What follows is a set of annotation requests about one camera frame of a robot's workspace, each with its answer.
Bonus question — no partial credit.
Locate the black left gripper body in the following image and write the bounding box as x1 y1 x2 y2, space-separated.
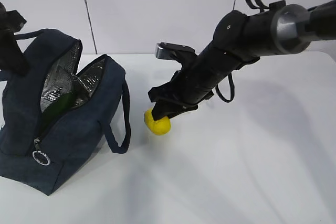
1 3 27 35

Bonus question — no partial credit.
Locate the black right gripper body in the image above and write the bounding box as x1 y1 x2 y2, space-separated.
149 69 213 108

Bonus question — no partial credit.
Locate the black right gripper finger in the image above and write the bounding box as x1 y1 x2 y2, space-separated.
168 105 197 119
153 100 181 121

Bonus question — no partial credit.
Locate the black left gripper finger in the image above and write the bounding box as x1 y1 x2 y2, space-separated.
1 32 28 75

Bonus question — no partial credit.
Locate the yellow lemon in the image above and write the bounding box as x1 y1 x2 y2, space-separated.
144 109 171 135

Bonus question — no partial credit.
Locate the green cucumber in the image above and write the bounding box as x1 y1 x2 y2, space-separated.
42 92 76 120

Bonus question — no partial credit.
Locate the dark blue lunch bag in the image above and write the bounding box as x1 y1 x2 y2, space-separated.
1 29 131 195

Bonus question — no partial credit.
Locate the silver zipper pull ring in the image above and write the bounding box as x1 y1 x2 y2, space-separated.
31 138 50 167

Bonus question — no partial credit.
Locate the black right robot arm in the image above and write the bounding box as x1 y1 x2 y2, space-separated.
149 1 335 120

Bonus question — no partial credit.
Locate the dark right arm cable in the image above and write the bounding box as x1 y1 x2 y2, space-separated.
215 0 270 102

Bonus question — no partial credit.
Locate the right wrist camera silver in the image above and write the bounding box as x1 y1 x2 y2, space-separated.
154 42 195 60

